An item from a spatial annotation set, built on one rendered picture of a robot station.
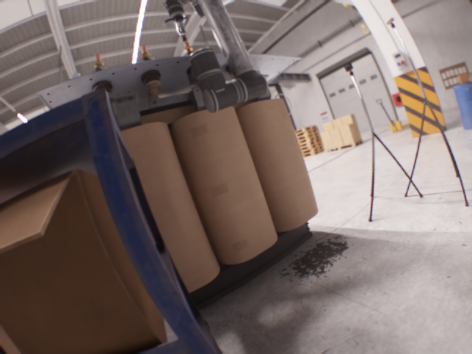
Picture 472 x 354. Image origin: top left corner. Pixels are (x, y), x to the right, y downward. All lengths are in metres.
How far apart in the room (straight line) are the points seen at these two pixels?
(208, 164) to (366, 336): 1.08
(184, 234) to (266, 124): 0.82
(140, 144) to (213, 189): 0.44
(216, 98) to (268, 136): 0.60
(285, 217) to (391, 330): 0.95
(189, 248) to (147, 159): 0.48
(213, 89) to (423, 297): 1.22
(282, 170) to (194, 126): 0.61
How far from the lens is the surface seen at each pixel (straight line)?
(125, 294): 0.32
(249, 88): 0.87
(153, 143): 1.02
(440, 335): 0.93
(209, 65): 0.84
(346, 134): 7.04
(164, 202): 0.99
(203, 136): 1.09
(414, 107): 5.44
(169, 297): 0.30
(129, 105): 1.12
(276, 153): 1.32
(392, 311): 0.99
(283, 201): 1.35
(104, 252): 0.30
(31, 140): 0.32
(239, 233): 1.14
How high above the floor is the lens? 0.76
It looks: 4 degrees down
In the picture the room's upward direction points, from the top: 19 degrees counter-clockwise
